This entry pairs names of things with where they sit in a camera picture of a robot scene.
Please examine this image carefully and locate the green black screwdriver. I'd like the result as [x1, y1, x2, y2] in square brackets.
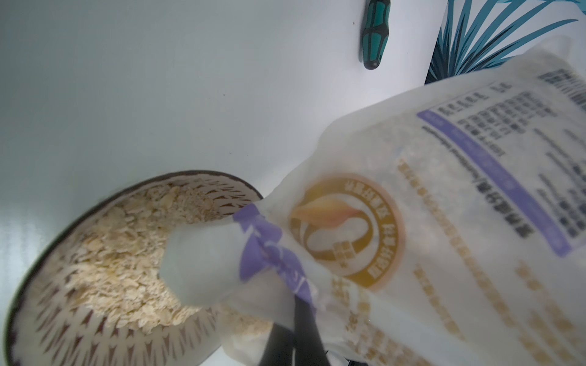
[360, 0, 391, 70]

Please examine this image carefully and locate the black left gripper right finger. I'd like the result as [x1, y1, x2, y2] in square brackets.
[294, 297, 331, 366]

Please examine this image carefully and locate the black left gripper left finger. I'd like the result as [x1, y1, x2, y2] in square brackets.
[259, 323, 295, 366]

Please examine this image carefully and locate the oatmeal bag white purple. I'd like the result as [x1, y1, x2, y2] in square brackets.
[160, 36, 585, 365]

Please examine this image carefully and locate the white red patterned bowl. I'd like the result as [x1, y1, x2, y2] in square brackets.
[5, 171, 271, 365]

